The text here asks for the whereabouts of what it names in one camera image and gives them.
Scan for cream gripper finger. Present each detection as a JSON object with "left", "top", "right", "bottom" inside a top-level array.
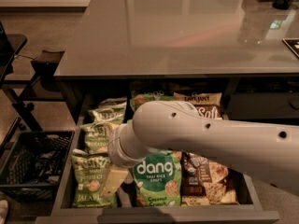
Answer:
[{"left": 100, "top": 165, "right": 129, "bottom": 197}]

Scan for green jalapeno chip bag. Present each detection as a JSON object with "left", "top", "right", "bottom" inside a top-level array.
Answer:
[
  {"left": 81, "top": 122, "right": 119, "bottom": 154},
  {"left": 71, "top": 148, "right": 118, "bottom": 208},
  {"left": 88, "top": 97, "right": 127, "bottom": 124}
]

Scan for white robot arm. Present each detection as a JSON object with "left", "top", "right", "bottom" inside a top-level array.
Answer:
[{"left": 107, "top": 101, "right": 299, "bottom": 195}]

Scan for front dang rice chips bag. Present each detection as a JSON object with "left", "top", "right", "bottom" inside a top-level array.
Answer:
[{"left": 132, "top": 151, "right": 182, "bottom": 207}]

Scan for dang rice chips bag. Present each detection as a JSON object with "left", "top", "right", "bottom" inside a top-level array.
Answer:
[
  {"left": 130, "top": 91, "right": 174, "bottom": 111},
  {"left": 132, "top": 151, "right": 182, "bottom": 207}
]

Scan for rear dang rice chips bag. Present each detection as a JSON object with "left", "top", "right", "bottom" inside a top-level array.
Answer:
[{"left": 130, "top": 91, "right": 174, "bottom": 111}]

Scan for front sea salt chips bag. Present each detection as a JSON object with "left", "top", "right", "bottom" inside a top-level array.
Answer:
[{"left": 181, "top": 153, "right": 238, "bottom": 206}]

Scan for sea salt chips bag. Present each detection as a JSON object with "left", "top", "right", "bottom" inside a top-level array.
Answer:
[
  {"left": 181, "top": 153, "right": 238, "bottom": 206},
  {"left": 174, "top": 92, "right": 222, "bottom": 119}
]

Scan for rear sea salt chips bag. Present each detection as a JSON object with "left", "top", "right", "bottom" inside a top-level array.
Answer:
[{"left": 174, "top": 92, "right": 222, "bottom": 119}]

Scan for grey open top drawer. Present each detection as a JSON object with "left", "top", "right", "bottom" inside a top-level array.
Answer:
[{"left": 35, "top": 93, "right": 281, "bottom": 224}]

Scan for grey counter cabinet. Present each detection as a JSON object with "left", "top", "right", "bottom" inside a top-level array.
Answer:
[{"left": 54, "top": 0, "right": 299, "bottom": 118}]

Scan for black framed card on counter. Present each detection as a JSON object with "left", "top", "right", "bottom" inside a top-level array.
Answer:
[{"left": 282, "top": 38, "right": 299, "bottom": 58}]

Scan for black plastic crate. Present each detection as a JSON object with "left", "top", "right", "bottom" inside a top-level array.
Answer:
[{"left": 0, "top": 131, "right": 74, "bottom": 203}]

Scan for dark bar stool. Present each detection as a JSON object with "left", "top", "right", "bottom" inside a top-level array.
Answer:
[{"left": 1, "top": 50, "right": 75, "bottom": 131}]

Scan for dark lower cabinet drawers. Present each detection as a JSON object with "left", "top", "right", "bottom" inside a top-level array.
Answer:
[{"left": 222, "top": 77, "right": 299, "bottom": 125}]

